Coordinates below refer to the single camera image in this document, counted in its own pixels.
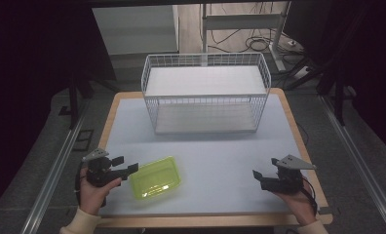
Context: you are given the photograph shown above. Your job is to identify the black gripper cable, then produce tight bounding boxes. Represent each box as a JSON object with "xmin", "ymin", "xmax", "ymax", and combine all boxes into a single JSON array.
[{"xmin": 299, "ymin": 176, "xmax": 319, "ymax": 216}]

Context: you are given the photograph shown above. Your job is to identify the black stand leg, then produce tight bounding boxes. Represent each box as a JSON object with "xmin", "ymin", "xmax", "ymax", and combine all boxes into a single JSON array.
[
  {"xmin": 317, "ymin": 61, "xmax": 358, "ymax": 127},
  {"xmin": 67, "ymin": 72, "xmax": 95, "ymax": 131}
]

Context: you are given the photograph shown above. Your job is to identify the white wire basket shelf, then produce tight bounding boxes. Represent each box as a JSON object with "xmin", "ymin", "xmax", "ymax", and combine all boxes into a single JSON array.
[{"xmin": 140, "ymin": 52, "xmax": 273, "ymax": 135}]

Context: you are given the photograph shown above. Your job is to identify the aluminium floor rail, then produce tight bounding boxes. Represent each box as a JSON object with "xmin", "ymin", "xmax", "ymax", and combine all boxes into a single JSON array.
[
  {"xmin": 319, "ymin": 95, "xmax": 386, "ymax": 234},
  {"xmin": 19, "ymin": 97, "xmax": 92, "ymax": 234}
]

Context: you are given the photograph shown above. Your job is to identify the person's left hand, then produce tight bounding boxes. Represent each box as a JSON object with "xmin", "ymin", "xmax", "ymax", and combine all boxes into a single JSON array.
[{"xmin": 79, "ymin": 167, "xmax": 123, "ymax": 216}]

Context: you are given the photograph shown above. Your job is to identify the white cabinet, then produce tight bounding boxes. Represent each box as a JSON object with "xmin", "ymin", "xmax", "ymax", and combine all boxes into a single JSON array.
[{"xmin": 92, "ymin": 5, "xmax": 180, "ymax": 57}]

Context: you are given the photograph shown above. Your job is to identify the green plastic tray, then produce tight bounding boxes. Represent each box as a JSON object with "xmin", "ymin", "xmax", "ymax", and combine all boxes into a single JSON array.
[{"xmin": 129, "ymin": 155, "xmax": 183, "ymax": 201}]

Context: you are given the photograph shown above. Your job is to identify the person's right hand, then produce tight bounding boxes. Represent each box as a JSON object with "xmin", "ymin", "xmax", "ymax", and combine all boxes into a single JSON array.
[{"xmin": 273, "ymin": 178, "xmax": 318, "ymax": 226}]

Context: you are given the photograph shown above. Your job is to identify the black cables on floor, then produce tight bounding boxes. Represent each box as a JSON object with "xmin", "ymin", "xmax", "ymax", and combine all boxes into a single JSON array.
[{"xmin": 208, "ymin": 1, "xmax": 312, "ymax": 82}]

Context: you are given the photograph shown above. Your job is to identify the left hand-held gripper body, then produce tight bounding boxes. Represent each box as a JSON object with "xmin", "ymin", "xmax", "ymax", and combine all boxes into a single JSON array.
[{"xmin": 81, "ymin": 147, "xmax": 129, "ymax": 188}]

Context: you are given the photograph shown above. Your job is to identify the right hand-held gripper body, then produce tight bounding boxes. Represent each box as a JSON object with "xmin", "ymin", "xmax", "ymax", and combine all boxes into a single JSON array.
[{"xmin": 260, "ymin": 154, "xmax": 318, "ymax": 196}]

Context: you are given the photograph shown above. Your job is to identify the white metal stand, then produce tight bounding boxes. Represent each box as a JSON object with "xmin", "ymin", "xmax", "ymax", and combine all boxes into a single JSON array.
[{"xmin": 200, "ymin": 1, "xmax": 292, "ymax": 73}]

